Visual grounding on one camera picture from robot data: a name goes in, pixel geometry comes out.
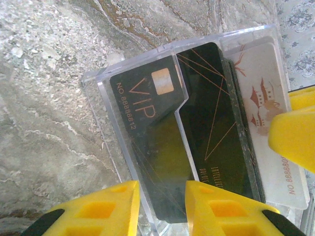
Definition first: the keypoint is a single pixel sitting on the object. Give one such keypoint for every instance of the black VIP card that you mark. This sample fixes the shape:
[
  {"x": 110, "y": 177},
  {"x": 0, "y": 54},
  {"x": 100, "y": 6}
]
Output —
[{"x": 157, "y": 137}]

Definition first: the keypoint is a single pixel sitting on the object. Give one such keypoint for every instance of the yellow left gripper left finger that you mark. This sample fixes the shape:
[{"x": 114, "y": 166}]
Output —
[{"x": 103, "y": 216}]

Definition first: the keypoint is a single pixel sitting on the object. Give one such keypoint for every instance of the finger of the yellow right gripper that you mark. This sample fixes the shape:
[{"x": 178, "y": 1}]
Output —
[
  {"x": 304, "y": 98},
  {"x": 295, "y": 135}
]

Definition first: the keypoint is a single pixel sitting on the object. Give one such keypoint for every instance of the black card with speckled edge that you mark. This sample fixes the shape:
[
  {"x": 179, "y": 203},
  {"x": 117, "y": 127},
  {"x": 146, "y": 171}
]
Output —
[{"x": 233, "y": 94}]

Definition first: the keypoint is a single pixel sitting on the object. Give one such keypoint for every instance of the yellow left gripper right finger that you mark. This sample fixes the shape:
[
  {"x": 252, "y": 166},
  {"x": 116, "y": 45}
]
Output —
[{"x": 221, "y": 216}]

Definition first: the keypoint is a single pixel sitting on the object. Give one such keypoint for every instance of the white card with red print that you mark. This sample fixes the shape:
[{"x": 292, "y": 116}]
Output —
[
  {"x": 246, "y": 48},
  {"x": 261, "y": 73}
]

